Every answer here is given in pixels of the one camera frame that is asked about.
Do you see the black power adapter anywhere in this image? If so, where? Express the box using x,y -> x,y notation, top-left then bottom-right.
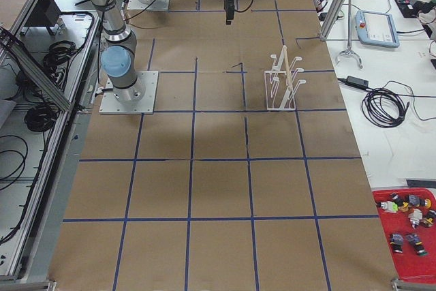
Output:
345,76 -> 369,90

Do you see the blue teach pendant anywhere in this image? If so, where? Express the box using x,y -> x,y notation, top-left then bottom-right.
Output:
355,10 -> 399,48

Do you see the red plastic tray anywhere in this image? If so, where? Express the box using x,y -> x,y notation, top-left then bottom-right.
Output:
373,188 -> 435,284

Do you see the white wire cup rack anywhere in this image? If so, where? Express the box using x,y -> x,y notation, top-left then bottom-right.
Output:
264,45 -> 307,111

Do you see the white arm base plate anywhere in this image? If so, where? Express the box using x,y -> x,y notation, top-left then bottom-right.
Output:
99,71 -> 159,114

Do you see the coiled black cable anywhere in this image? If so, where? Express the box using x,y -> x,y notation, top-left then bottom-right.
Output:
360,81 -> 436,129

